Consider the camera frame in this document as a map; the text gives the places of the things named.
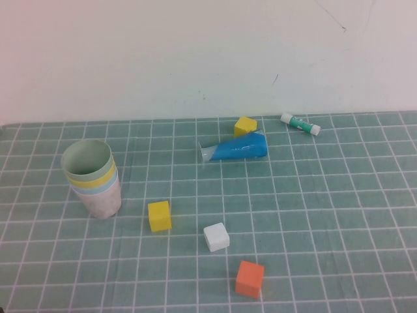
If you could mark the yellow plastic cup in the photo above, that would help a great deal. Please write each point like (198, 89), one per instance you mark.
(106, 181)

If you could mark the yellow wooden cube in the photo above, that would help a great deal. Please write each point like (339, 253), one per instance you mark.
(242, 125)
(159, 216)

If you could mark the pink plastic cup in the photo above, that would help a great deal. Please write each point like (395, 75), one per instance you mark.
(101, 205)

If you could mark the green grid tablecloth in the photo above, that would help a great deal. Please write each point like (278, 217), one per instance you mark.
(325, 228)

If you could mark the white green glue stick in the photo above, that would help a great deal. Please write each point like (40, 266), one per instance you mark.
(301, 124)

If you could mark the tall blue paper cone cup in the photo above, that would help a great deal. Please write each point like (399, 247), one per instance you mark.
(241, 150)

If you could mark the orange cube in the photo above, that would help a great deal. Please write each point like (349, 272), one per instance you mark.
(249, 280)

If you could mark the light blue plastic cup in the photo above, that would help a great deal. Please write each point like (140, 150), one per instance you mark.
(112, 186)

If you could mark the green plastic cup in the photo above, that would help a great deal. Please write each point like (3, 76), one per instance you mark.
(97, 169)

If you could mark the white cube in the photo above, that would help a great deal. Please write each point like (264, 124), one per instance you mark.
(216, 238)

